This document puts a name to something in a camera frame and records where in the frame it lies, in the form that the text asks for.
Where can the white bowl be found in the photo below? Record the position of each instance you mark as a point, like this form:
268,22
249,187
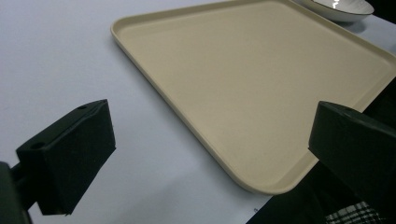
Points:
339,9

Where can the black and white checked cloth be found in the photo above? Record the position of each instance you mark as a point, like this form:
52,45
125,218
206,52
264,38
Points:
355,214

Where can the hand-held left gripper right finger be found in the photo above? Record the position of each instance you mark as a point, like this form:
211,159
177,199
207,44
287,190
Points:
358,146

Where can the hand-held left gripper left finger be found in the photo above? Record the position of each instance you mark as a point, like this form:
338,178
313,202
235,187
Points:
71,155

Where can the beige plastic tray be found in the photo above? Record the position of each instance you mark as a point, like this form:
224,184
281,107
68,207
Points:
249,93

